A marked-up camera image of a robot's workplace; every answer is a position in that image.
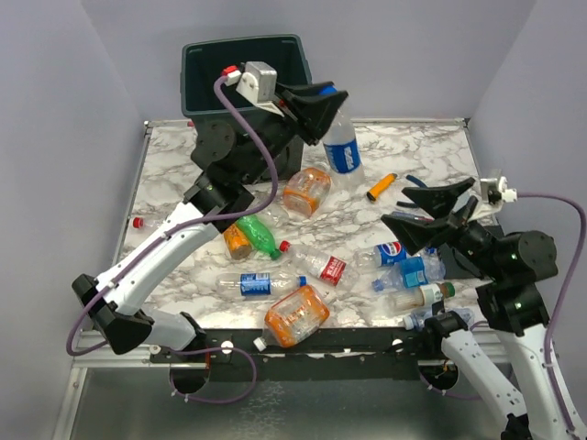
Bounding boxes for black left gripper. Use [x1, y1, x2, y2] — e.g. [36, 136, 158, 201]
[238, 81, 345, 185]

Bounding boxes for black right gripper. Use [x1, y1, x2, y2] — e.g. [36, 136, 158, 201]
[382, 175, 506, 278]

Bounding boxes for Pepsi label bottle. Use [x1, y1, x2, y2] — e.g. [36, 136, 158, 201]
[322, 107, 364, 191]

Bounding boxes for large orange juice bottle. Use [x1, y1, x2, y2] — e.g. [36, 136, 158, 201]
[282, 167, 332, 217]
[253, 285, 330, 352]

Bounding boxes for red label clear bottle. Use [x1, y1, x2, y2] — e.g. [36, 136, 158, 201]
[293, 251, 360, 289]

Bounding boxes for clear glass-like jar bottle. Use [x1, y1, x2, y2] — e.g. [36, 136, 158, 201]
[255, 203, 290, 227]

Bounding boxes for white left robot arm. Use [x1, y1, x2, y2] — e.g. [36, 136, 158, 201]
[72, 76, 349, 362]

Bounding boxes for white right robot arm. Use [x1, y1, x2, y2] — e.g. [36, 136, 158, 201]
[381, 174, 586, 439]

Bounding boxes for dark green trash bin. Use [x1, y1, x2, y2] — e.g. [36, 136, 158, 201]
[180, 33, 313, 184]

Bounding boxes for light blue label bottle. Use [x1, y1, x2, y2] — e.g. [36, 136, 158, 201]
[371, 256, 446, 292]

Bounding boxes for black flat box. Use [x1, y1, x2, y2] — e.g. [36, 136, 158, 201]
[438, 226, 500, 280]

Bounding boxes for yellow utility knife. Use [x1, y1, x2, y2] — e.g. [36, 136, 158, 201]
[366, 173, 397, 203]

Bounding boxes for crushed Pepsi bottle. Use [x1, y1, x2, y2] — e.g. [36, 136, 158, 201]
[355, 239, 437, 270]

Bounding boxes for green cap milk tea bottle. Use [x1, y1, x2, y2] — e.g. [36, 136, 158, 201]
[391, 281, 456, 312]

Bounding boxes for small clear blue cap bottle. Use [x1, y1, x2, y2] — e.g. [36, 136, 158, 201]
[403, 305, 476, 332]

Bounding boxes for green plastic bottle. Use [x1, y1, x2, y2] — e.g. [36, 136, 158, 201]
[235, 214, 282, 260]

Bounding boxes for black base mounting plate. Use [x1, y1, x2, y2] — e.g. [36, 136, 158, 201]
[150, 327, 450, 382]

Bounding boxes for small orange tea bottle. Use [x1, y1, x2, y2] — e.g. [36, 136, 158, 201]
[223, 225, 253, 260]

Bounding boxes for blue label bottle near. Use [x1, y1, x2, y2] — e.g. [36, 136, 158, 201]
[216, 271, 307, 299]

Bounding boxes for red cap water bottle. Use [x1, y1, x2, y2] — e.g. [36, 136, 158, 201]
[130, 216, 161, 230]

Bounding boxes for blue handled pliers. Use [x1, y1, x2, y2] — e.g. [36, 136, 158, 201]
[396, 174, 427, 209]

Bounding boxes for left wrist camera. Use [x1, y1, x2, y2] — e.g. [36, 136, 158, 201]
[222, 61, 283, 116]

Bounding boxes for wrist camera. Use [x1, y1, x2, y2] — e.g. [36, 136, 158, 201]
[469, 172, 518, 221]
[222, 61, 283, 116]

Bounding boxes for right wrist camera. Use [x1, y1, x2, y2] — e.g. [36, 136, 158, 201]
[469, 172, 518, 221]

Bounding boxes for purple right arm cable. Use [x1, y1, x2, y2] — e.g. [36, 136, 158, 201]
[419, 191, 583, 436]

